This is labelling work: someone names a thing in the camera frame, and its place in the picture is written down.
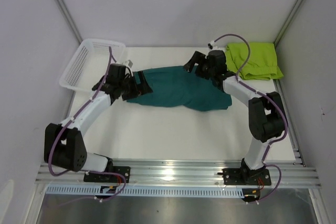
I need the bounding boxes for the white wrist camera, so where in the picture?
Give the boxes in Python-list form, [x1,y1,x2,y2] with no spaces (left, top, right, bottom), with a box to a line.
[123,60,133,68]
[207,40,217,50]

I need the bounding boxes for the white plastic basket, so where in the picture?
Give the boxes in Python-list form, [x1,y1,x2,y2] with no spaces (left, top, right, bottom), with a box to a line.
[59,39,126,92]

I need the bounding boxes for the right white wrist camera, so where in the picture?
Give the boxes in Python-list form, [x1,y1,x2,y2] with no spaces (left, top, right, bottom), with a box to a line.
[207,40,217,50]

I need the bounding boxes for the aluminium frame post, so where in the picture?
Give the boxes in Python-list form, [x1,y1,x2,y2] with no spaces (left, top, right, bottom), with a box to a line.
[274,0,306,48]
[54,0,83,44]

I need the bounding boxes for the right aluminium frame post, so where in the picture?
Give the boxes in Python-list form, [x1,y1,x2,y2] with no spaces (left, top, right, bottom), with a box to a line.
[274,0,306,48]

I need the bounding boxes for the teal green shorts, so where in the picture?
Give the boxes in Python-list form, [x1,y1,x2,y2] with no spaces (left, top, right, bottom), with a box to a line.
[127,66,232,112]

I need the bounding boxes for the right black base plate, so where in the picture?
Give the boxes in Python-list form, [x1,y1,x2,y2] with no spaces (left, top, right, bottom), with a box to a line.
[217,166,271,186]

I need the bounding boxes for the white slotted cable duct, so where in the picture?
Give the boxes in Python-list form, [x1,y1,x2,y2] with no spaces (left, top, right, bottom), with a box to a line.
[46,185,257,199]

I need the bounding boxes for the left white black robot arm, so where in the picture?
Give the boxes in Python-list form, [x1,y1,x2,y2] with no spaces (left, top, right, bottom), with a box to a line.
[44,63,153,182]

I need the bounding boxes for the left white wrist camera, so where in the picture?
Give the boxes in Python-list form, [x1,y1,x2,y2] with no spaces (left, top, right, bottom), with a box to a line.
[123,60,133,68]

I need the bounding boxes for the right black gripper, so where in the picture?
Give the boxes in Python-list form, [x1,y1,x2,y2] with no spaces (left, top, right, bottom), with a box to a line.
[183,51,215,80]

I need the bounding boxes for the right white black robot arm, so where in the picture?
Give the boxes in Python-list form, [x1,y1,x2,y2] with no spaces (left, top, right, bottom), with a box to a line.
[183,50,288,185]

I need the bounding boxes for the left aluminium frame post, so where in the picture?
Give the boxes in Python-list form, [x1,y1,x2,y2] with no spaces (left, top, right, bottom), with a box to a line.
[54,0,83,44]

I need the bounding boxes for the lime green shorts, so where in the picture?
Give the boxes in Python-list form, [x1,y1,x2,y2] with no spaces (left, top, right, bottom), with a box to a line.
[225,42,283,80]

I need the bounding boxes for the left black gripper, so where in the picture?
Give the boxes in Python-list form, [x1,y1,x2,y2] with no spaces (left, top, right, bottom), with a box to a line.
[119,71,152,101]

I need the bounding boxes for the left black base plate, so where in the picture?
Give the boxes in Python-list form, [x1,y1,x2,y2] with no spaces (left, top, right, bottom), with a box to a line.
[83,166,131,183]

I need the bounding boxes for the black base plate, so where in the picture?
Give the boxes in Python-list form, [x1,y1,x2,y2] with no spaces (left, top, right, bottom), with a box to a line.
[217,166,271,186]
[83,166,131,183]

